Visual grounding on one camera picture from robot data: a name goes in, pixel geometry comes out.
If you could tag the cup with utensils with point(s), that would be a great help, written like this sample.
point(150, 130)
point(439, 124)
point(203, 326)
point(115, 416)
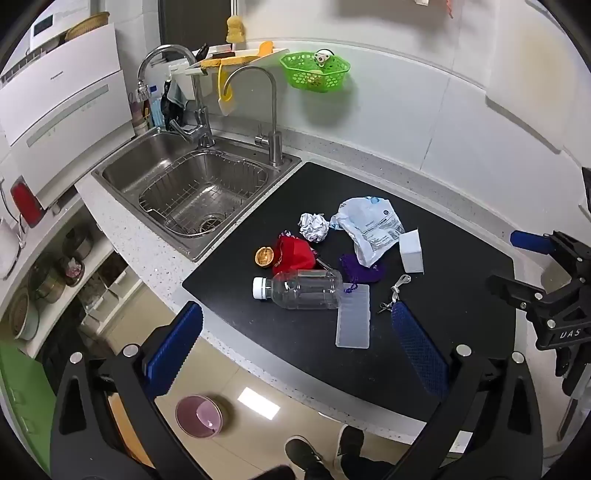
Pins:
point(141, 120)

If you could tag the small white box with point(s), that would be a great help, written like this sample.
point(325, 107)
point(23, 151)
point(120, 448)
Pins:
point(412, 254)

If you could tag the red cloth pouch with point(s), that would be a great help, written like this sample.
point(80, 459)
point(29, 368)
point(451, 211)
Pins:
point(295, 254)

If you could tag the white hanging caddy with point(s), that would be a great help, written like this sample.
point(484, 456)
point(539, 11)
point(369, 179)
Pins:
point(189, 85)

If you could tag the black rubber glove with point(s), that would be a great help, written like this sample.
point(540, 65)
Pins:
point(173, 113)

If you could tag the green plastic basket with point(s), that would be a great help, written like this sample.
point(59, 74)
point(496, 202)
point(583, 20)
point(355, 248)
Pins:
point(298, 74)

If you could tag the green kitchen cabinet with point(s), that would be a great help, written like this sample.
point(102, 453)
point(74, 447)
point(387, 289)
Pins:
point(21, 392)

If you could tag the slim gooseneck faucet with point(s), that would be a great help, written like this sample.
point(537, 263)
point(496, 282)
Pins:
point(276, 147)

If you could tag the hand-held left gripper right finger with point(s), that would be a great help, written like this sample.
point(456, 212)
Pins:
point(418, 346)

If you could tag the grey dish cloth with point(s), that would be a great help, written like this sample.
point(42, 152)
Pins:
point(178, 94)

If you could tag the white toaster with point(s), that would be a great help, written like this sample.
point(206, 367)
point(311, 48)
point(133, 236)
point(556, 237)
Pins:
point(7, 254)

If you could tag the yellow loofah sponge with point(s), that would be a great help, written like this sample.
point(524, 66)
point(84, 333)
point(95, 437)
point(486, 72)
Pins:
point(235, 30)

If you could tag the orange sponge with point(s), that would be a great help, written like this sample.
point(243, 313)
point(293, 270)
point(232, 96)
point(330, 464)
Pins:
point(266, 47)

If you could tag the yellow scouring sponge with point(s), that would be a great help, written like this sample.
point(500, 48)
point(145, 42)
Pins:
point(226, 60)

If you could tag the red kettle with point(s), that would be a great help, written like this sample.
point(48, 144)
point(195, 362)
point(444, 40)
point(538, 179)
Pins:
point(25, 203)

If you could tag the yellow white scraper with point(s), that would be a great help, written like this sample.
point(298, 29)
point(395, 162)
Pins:
point(226, 104)

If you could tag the white storage bin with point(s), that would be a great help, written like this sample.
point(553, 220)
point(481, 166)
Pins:
point(124, 281)
point(94, 309)

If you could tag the black counter mat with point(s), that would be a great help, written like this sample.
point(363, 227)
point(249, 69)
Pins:
point(452, 295)

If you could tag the pale green colander bowl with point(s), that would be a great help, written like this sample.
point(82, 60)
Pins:
point(23, 316)

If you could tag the white wall shelf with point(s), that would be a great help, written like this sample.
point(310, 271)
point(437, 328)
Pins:
point(272, 53)

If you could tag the translucent plastic case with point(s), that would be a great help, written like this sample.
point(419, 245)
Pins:
point(353, 318)

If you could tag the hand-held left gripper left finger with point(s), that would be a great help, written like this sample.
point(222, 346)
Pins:
point(175, 346)

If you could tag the purple mesh bag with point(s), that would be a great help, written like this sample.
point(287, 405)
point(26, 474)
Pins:
point(364, 273)

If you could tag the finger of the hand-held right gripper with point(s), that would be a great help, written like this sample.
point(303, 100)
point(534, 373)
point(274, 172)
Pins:
point(512, 286)
point(531, 241)

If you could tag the person's left black shoe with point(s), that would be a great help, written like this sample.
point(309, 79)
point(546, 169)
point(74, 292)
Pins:
point(302, 452)

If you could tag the white printed plastic bag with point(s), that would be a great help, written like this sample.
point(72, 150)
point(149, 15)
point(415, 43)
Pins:
point(369, 226)

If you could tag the stainless steel sink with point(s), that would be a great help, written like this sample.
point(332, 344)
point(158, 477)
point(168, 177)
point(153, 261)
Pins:
point(138, 157)

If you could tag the person's right black shoe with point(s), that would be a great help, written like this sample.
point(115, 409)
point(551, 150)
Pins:
point(348, 443)

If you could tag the steel pot with glass lid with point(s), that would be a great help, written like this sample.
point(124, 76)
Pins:
point(46, 286)

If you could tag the pink trash bin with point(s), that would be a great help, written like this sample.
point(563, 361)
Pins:
point(198, 415)

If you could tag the tall chrome faucet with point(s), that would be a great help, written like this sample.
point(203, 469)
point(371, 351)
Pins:
point(203, 124)

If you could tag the foil ball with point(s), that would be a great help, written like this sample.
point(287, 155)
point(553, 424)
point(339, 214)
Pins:
point(314, 227)

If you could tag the white countertop dishwasher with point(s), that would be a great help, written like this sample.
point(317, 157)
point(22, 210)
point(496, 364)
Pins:
point(60, 106)

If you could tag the wicker basket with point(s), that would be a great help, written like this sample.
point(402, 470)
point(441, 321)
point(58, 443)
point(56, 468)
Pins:
point(87, 27)

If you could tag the blue bottle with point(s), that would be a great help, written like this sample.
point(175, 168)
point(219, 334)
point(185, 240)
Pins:
point(158, 113)

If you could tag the steel pot with black knob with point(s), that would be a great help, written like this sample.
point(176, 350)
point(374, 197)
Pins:
point(77, 244)

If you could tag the white open shelf unit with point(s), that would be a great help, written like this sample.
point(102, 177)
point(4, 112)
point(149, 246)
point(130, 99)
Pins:
point(99, 247)

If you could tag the bowl with red contents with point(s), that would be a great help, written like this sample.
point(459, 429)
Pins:
point(72, 272)

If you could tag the brown walnut shell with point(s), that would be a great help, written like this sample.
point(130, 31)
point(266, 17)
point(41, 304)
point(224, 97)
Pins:
point(264, 257)

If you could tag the dark window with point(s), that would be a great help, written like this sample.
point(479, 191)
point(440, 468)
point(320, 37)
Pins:
point(194, 18)

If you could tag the clear plastic bottle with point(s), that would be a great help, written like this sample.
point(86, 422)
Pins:
point(304, 290)

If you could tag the person's black shoe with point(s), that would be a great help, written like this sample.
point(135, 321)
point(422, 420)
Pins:
point(348, 443)
point(302, 452)

